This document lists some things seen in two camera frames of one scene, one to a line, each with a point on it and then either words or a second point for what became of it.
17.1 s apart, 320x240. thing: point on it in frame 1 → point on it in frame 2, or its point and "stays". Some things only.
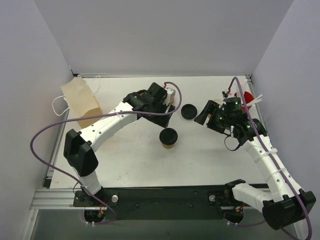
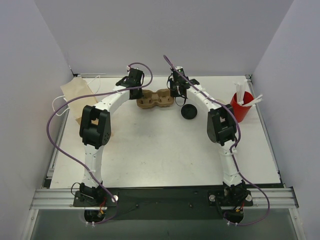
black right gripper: (211, 115) → (177, 91)
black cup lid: (189, 111) stays
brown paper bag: (81, 101) stays
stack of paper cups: (219, 101) stays
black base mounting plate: (159, 202) stays
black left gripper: (155, 113) → (136, 93)
